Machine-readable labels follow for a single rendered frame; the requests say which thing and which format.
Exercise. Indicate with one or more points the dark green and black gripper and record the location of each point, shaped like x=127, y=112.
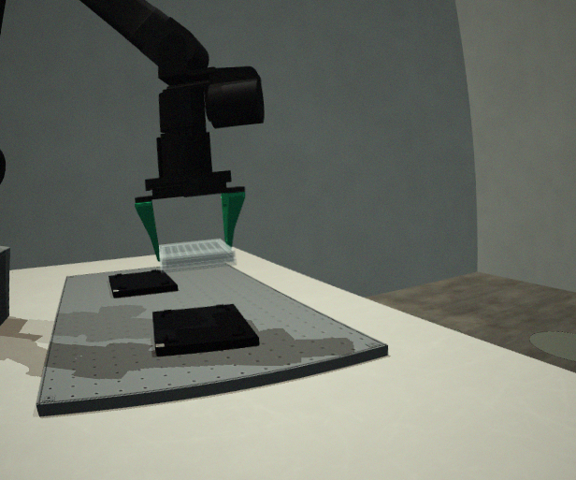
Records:
x=185, y=159

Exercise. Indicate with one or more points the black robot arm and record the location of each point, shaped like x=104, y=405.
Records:
x=233, y=95

